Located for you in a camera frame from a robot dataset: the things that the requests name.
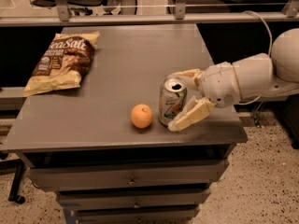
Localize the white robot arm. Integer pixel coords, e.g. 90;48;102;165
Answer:
168;28;299;132

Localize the bottom grey drawer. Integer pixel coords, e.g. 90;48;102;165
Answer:
64;205;199;224

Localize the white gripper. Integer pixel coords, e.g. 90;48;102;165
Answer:
168;62;241;132

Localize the grey drawer cabinet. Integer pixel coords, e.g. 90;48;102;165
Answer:
0;23;249;224

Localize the top grey drawer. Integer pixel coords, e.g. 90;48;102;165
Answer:
28;160;229;191

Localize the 7up soda can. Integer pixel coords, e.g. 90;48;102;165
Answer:
159;77;187;126

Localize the black chair base leg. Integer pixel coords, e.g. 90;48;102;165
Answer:
0;152;25;204

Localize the metal railing frame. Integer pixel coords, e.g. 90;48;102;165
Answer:
0;0;299;27

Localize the sea salt chips bag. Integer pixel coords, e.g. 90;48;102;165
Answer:
22;32;100;97

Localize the orange fruit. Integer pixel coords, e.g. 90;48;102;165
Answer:
131;104;153;129

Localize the grey drawer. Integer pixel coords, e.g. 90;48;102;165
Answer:
28;160;229;191
58;189;210;211
64;205;199;224

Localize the middle grey drawer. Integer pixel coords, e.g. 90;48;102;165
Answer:
58;189;210;211

